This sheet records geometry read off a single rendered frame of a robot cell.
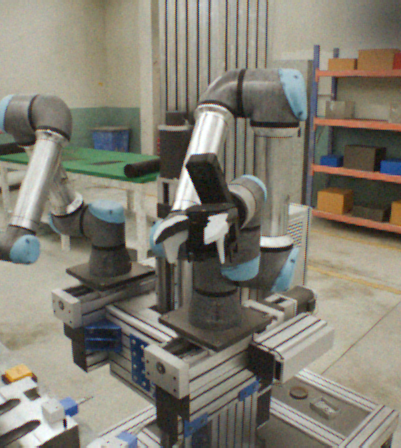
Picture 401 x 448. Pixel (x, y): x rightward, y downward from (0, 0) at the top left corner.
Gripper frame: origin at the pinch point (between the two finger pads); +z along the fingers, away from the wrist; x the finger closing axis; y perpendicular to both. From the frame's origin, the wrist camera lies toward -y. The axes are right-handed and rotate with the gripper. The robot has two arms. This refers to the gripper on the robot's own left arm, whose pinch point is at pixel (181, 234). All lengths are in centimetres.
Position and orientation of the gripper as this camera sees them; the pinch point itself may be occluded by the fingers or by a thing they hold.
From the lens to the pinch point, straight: 63.0
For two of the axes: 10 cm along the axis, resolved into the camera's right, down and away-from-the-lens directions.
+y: 1.3, 9.6, 2.4
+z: -3.5, 2.7, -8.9
